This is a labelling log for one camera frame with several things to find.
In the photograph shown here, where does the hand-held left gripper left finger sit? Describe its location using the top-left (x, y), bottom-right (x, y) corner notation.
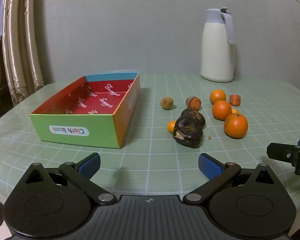
top-left (14, 152), bottom-right (117, 205)

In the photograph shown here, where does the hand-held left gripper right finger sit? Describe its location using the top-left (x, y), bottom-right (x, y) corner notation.
top-left (183, 153), bottom-right (285, 205)

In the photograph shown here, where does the colourful cardboard box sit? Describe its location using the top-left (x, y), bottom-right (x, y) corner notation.
top-left (29, 72), bottom-right (140, 150)

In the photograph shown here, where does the dark shrivelled fruit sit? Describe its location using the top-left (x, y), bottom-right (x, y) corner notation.
top-left (172, 117), bottom-right (204, 148)
top-left (181, 108), bottom-right (206, 128)

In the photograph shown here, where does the orange mandarin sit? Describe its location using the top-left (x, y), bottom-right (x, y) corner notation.
top-left (212, 100), bottom-right (232, 121)
top-left (209, 89), bottom-right (226, 105)
top-left (224, 113), bottom-right (248, 139)

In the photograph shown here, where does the brown fruit with cut face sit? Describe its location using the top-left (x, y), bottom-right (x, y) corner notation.
top-left (185, 96), bottom-right (202, 111)

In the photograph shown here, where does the reddish orange fruit chunk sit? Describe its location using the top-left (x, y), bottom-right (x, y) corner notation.
top-left (229, 94), bottom-right (241, 106)

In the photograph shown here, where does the brown longan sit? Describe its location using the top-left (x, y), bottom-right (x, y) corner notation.
top-left (160, 97), bottom-right (174, 110)

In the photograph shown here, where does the cream thermos jug grey lid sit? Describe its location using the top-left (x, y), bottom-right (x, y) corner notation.
top-left (200, 7), bottom-right (236, 83)

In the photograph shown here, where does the beige satin curtain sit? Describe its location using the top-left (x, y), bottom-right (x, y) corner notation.
top-left (1, 0), bottom-right (45, 107)

